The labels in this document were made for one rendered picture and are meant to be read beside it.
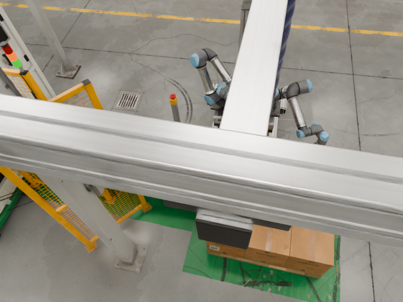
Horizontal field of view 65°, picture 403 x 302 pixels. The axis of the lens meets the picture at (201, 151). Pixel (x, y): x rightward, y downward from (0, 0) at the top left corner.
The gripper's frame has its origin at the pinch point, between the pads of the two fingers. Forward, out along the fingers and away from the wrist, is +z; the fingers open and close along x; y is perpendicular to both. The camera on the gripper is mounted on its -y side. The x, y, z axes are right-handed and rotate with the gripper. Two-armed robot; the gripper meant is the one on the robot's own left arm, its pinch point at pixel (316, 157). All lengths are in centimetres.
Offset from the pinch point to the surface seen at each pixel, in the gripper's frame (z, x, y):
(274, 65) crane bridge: -198, 113, 51
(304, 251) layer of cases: 53, 71, -7
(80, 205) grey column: -52, 114, 161
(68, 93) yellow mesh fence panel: -102, 59, 179
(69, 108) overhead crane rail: -214, 148, 80
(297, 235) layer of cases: 53, 57, 1
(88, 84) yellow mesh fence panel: -101, 48, 170
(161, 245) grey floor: 108, 87, 138
